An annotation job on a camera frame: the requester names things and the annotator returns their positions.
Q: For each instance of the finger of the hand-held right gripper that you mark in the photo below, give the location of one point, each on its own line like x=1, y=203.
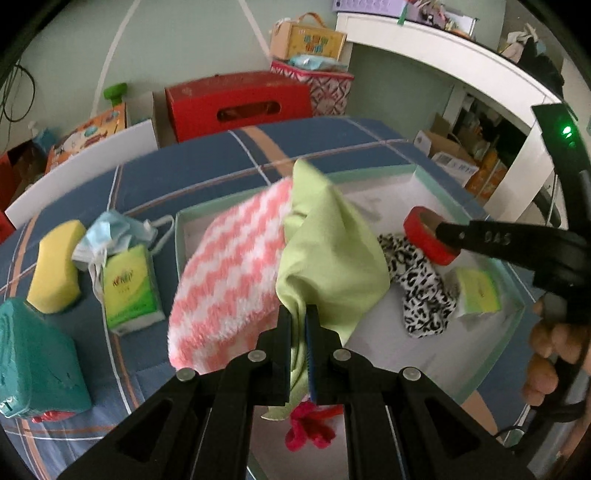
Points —
x=498, y=240

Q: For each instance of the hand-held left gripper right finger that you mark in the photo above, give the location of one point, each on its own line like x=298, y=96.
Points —
x=314, y=355

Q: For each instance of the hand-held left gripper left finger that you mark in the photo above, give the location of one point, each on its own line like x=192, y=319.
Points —
x=284, y=350

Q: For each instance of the green tissue pack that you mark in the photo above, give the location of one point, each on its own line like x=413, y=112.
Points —
x=480, y=290
x=131, y=290

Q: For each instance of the red tape roll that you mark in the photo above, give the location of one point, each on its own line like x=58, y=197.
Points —
x=418, y=230

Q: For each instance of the white tray with teal rim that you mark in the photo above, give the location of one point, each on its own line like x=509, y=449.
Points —
x=415, y=350

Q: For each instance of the pink chevron green hand towel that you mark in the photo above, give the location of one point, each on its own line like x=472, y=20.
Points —
x=231, y=258

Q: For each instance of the person's right hand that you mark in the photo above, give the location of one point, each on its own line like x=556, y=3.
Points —
x=540, y=383

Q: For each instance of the orange carton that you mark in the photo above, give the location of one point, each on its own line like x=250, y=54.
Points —
x=487, y=177

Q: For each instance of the leopard print scrunchie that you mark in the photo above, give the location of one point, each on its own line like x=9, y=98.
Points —
x=420, y=295

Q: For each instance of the brown cardboard box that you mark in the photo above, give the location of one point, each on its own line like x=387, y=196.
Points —
x=443, y=152

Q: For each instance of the dark cloth pile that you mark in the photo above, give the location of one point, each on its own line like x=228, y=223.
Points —
x=535, y=60

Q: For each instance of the white desk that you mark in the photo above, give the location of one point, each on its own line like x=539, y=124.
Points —
x=438, y=41

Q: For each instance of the blue face mask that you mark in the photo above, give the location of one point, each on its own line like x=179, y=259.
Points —
x=111, y=230

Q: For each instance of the red white patterned box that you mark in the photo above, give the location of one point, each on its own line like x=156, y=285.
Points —
x=330, y=94

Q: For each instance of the yellow sponge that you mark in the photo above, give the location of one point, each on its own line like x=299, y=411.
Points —
x=53, y=272

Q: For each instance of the teal wet wipes pack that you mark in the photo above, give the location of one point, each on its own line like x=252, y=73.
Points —
x=37, y=364

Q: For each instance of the light blue packet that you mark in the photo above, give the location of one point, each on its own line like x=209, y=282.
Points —
x=309, y=61

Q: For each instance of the white board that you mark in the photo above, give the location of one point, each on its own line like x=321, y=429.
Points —
x=92, y=170

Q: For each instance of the red cardboard box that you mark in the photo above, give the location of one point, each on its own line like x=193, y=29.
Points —
x=198, y=99

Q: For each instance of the purple organizer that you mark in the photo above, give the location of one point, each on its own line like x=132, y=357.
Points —
x=369, y=5

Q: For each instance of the orange toy box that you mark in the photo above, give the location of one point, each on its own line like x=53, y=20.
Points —
x=87, y=134

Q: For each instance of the blue pump bottle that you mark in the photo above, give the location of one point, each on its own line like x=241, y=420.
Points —
x=44, y=138

